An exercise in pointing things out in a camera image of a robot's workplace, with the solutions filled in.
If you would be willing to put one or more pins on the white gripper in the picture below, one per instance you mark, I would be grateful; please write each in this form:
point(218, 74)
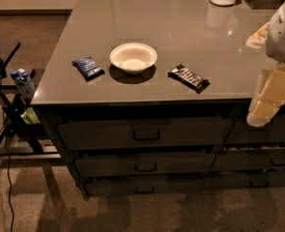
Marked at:
point(283, 36)

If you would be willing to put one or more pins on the drawer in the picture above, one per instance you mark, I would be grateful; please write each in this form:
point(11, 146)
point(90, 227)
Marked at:
point(244, 180)
point(244, 160)
point(144, 133)
point(243, 133)
point(138, 164)
point(143, 185)

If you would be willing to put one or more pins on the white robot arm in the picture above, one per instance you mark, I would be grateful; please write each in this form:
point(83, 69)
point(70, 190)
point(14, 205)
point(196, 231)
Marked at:
point(271, 36)

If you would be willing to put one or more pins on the black candy bar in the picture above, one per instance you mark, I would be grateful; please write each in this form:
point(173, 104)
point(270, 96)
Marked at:
point(189, 78)

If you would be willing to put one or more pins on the white bowl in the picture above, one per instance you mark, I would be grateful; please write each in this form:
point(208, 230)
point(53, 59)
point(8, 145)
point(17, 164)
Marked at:
point(133, 58)

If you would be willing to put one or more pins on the blue snack packet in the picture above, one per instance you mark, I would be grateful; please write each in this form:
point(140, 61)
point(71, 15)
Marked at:
point(88, 67)

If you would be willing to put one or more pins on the green packet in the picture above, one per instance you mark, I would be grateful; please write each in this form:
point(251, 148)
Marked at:
point(30, 117)

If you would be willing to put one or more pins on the black metal stand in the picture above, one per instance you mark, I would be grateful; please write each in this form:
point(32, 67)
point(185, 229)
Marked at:
point(12, 104)

